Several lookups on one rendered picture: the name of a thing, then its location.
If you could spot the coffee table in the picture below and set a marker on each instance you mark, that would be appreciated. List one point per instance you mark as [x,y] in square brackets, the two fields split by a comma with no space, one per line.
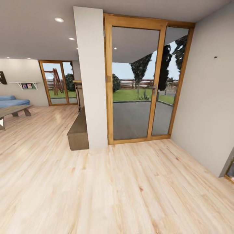
[12,110]

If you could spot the door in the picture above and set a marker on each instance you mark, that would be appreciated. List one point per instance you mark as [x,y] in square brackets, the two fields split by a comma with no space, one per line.
[58,77]
[145,63]

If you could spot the cabinet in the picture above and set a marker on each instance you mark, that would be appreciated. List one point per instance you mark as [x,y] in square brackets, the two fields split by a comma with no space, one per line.
[77,135]

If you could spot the downlight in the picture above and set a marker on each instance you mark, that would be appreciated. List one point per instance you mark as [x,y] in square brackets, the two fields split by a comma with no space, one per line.
[59,19]

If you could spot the wood fireplace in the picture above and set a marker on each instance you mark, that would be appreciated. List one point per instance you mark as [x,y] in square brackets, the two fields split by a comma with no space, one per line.
[80,97]

